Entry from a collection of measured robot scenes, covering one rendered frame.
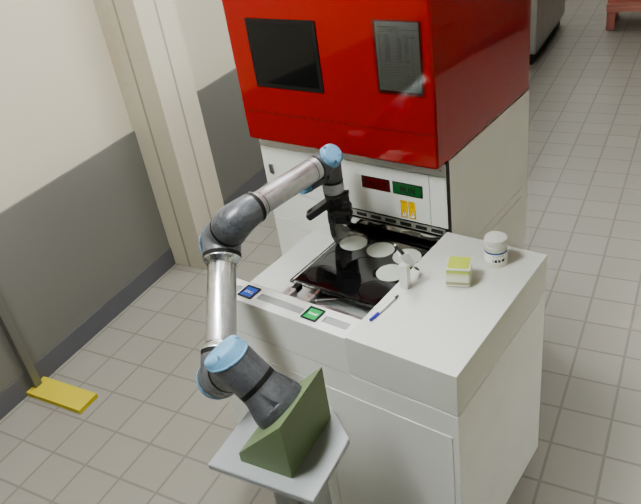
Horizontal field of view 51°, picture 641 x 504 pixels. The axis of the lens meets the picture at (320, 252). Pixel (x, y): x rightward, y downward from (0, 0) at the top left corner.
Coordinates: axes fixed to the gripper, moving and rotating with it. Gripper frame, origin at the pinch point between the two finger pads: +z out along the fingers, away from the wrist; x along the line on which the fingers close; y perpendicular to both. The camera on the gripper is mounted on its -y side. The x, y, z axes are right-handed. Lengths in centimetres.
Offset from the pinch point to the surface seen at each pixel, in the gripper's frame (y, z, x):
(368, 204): 12.6, -9.1, 9.3
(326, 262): -2.2, 1.5, -11.8
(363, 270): 11.4, 1.5, -17.9
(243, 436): -18, 9, -84
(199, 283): -105, 91, 108
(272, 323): -15.2, 0.2, -46.8
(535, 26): 134, 54, 441
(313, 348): -2, 4, -54
